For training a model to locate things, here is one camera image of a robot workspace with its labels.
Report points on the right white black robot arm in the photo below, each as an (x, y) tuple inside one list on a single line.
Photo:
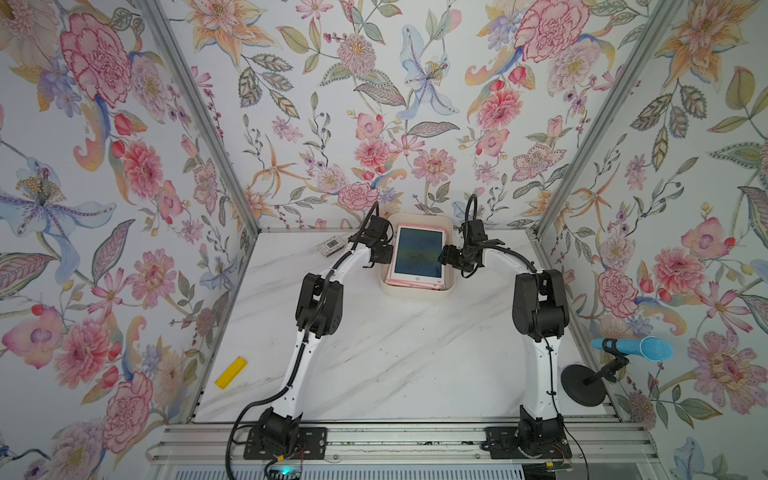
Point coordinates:
[(540, 315)]

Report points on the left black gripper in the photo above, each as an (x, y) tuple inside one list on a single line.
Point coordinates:
[(385, 255)]

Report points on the blue microphone on stand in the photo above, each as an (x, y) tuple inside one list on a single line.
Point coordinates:
[(587, 387)]

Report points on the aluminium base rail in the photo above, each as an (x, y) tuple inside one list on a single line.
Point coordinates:
[(600, 439)]

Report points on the cream plastic storage box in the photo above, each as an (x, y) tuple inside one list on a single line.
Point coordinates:
[(439, 221)]

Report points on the yellow sticky tape strip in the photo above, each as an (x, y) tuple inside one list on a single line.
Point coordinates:
[(231, 372)]

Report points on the pink writing tablet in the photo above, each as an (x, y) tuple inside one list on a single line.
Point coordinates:
[(415, 262)]

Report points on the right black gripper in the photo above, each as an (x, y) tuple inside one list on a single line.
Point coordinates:
[(447, 256)]

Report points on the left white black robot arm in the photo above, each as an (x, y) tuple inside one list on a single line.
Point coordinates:
[(318, 314)]

